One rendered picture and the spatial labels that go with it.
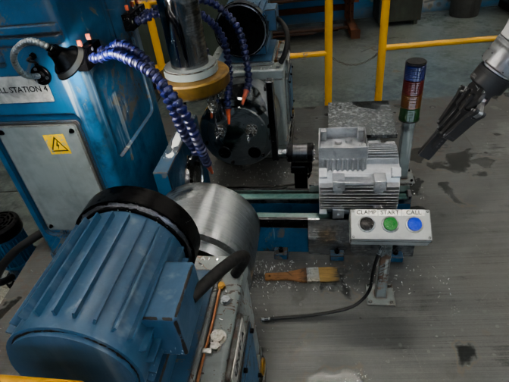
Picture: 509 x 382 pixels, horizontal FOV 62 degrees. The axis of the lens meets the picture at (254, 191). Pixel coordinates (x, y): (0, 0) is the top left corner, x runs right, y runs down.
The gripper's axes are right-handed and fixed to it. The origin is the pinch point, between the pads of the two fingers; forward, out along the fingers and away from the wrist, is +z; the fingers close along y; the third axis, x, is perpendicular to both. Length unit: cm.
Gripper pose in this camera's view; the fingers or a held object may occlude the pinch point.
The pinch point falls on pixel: (432, 145)
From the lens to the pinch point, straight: 107.7
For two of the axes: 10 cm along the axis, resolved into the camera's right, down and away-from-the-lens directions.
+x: 9.1, 3.9, 1.6
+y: -1.3, 6.1, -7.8
